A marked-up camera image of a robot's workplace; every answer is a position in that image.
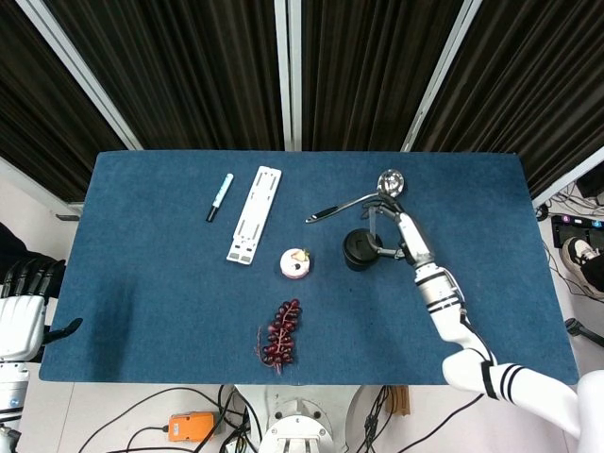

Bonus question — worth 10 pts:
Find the white frame post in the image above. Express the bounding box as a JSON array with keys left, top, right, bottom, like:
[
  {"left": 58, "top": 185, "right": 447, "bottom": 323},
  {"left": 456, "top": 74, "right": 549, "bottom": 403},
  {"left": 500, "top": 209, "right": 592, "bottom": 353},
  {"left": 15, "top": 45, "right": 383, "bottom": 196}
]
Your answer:
[
  {"left": 16, "top": 0, "right": 143, "bottom": 151},
  {"left": 275, "top": 0, "right": 304, "bottom": 152},
  {"left": 400, "top": 0, "right": 483, "bottom": 153}
]

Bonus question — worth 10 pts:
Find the red artificial grape bunch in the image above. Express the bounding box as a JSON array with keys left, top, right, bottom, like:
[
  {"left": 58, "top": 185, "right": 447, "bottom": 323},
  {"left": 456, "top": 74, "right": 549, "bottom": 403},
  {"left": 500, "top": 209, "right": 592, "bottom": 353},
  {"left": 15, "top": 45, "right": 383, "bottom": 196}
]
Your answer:
[{"left": 255, "top": 297, "right": 302, "bottom": 377}]

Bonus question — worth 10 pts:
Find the wooden block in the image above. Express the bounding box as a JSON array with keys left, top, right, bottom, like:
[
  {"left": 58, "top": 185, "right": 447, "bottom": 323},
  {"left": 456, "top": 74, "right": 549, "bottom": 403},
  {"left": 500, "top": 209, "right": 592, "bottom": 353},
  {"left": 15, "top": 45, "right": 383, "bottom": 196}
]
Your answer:
[{"left": 384, "top": 385, "right": 411, "bottom": 416}]

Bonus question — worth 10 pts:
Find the orange box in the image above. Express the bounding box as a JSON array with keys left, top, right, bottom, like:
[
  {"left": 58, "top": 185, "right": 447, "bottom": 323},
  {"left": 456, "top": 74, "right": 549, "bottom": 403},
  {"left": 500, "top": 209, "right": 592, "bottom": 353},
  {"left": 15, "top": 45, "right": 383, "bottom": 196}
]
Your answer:
[{"left": 168, "top": 411, "right": 216, "bottom": 444}]

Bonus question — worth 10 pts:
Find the steel ladle black handle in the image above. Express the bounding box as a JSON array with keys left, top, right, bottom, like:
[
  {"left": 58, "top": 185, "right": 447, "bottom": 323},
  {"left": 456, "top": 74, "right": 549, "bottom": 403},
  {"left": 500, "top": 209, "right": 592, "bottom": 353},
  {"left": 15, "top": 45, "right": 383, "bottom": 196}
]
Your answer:
[{"left": 305, "top": 169, "right": 406, "bottom": 225}]

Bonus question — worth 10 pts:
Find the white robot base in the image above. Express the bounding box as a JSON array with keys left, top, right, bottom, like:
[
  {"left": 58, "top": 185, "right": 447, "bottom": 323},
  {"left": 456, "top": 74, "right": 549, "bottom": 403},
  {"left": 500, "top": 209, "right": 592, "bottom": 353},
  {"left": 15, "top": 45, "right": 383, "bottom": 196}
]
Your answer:
[{"left": 233, "top": 384, "right": 378, "bottom": 453}]

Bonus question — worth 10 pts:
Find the pink and white toy cake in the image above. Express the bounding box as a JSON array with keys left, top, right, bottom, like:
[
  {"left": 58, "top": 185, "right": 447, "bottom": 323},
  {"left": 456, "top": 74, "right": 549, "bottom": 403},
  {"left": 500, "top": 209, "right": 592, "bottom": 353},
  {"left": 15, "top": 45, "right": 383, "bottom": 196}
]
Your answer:
[{"left": 279, "top": 247, "right": 312, "bottom": 280}]

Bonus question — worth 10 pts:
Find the black cup with lid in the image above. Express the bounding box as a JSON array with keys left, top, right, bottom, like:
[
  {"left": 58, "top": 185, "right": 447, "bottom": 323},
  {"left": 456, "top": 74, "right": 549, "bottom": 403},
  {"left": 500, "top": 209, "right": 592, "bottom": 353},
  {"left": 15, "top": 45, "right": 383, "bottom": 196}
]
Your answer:
[{"left": 342, "top": 227, "right": 384, "bottom": 273}]

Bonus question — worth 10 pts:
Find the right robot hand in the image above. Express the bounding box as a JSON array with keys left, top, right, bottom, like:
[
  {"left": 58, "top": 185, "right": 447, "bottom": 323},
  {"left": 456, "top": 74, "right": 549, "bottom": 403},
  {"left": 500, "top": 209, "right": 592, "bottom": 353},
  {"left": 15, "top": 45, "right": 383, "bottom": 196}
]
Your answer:
[{"left": 361, "top": 199, "right": 434, "bottom": 268}]

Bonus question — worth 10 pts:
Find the black and white shoe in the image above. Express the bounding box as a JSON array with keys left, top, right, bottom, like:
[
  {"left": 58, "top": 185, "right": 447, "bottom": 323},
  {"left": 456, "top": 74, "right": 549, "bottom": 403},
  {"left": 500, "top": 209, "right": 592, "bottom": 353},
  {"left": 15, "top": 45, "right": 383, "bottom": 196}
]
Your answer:
[{"left": 562, "top": 236, "right": 604, "bottom": 301}]

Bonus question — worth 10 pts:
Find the blue fabric table cover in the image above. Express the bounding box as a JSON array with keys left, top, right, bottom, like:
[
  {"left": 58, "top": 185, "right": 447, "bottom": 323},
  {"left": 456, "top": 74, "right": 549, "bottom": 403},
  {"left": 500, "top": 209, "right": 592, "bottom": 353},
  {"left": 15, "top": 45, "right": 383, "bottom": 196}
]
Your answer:
[{"left": 38, "top": 149, "right": 580, "bottom": 386}]

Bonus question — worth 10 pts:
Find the black floor cable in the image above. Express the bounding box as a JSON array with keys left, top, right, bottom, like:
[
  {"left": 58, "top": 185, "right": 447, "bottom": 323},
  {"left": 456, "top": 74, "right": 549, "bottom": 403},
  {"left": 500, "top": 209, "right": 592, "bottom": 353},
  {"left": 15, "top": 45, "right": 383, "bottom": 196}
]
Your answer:
[
  {"left": 390, "top": 394, "right": 485, "bottom": 453},
  {"left": 84, "top": 386, "right": 237, "bottom": 453}
]

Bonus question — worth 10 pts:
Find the white plastic folding stand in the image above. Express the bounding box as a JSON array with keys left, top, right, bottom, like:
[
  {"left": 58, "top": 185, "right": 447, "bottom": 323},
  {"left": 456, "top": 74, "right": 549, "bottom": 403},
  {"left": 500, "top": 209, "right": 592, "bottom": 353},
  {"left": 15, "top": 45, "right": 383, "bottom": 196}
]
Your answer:
[{"left": 226, "top": 165, "right": 283, "bottom": 263}]

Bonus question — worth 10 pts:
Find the white frame rail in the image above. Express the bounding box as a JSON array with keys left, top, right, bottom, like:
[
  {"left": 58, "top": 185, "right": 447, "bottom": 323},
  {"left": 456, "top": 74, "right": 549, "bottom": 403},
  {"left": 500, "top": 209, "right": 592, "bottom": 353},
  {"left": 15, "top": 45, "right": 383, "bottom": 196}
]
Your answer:
[
  {"left": 531, "top": 144, "right": 604, "bottom": 209},
  {"left": 0, "top": 155, "right": 86, "bottom": 214}
]

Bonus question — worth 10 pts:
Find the black stand foot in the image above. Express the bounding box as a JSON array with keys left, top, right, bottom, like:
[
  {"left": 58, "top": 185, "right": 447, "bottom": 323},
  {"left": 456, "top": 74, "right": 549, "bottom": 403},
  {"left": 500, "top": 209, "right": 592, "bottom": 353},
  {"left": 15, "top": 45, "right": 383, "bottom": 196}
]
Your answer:
[{"left": 564, "top": 317, "right": 604, "bottom": 346}]

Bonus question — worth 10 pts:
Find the dark pleated curtain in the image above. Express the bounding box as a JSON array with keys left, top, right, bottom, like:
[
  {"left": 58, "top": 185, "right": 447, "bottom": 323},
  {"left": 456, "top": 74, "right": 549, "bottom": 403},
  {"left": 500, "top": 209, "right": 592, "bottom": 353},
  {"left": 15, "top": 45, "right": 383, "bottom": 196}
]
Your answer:
[
  {"left": 417, "top": 0, "right": 604, "bottom": 200},
  {"left": 300, "top": 0, "right": 466, "bottom": 152},
  {"left": 44, "top": 0, "right": 285, "bottom": 151},
  {"left": 0, "top": 0, "right": 125, "bottom": 203}
]

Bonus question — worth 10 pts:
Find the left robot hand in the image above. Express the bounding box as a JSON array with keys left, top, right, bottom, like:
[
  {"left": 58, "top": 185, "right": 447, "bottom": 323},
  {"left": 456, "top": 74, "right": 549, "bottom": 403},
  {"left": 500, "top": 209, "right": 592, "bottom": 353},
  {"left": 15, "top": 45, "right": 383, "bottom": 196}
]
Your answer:
[{"left": 0, "top": 258, "right": 84, "bottom": 363}]

